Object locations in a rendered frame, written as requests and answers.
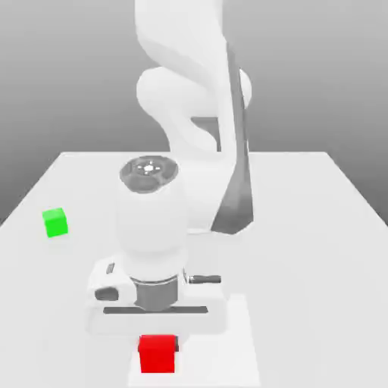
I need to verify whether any small red cube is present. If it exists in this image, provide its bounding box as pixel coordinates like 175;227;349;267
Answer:
137;334;180;374

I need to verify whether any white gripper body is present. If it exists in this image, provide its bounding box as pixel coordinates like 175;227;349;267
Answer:
84;285;227;336

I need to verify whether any small green cube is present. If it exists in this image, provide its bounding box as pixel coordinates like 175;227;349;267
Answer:
42;207;70;239

